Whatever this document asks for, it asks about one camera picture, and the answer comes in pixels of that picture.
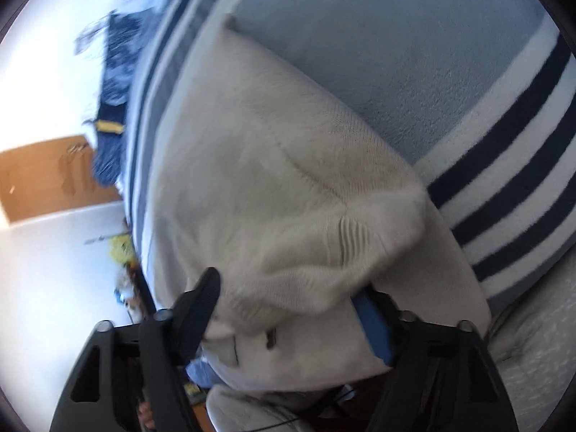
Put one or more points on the beige knit sweater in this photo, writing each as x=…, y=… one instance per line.
x=279, y=198

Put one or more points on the blue patterned duvet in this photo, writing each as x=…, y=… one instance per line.
x=114, y=99

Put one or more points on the wooden door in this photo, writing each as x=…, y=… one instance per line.
x=40, y=180

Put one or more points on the bed with striped blue sheet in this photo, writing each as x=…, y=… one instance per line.
x=382, y=54

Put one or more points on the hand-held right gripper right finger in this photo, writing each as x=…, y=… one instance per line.
x=373, y=328

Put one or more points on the yellow plastic bag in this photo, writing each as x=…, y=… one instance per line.
x=122, y=248

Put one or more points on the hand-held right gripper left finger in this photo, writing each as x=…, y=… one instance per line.
x=198, y=315

